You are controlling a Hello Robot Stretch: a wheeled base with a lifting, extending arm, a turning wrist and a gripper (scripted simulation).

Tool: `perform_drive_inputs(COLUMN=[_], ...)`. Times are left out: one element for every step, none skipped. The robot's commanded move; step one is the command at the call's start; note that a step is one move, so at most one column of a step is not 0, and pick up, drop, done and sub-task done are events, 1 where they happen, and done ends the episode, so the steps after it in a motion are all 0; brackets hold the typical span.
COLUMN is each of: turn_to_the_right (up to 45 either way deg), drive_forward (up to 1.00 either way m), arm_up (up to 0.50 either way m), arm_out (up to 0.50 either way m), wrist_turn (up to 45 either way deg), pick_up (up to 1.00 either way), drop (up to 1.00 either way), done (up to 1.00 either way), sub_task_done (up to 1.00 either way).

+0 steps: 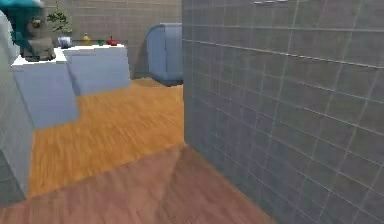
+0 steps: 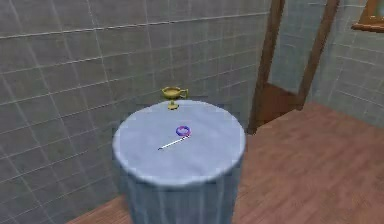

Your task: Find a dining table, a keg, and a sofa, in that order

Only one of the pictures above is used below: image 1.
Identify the pale blue white-topped cabinet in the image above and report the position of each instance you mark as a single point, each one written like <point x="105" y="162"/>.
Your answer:
<point x="46" y="90"/>
<point x="98" y="68"/>

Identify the red apple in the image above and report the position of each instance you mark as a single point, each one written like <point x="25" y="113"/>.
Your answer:
<point x="112" y="42"/>

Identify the small green cup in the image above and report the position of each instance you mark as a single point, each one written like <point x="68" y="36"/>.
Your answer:
<point x="100" y="42"/>

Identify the yellow bottle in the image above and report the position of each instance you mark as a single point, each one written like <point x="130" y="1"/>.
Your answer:
<point x="86" y="39"/>

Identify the green house plant white pot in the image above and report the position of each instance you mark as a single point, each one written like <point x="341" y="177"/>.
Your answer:
<point x="61" y="26"/>

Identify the grey stone statue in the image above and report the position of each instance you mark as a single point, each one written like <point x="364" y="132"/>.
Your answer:
<point x="36" y="43"/>

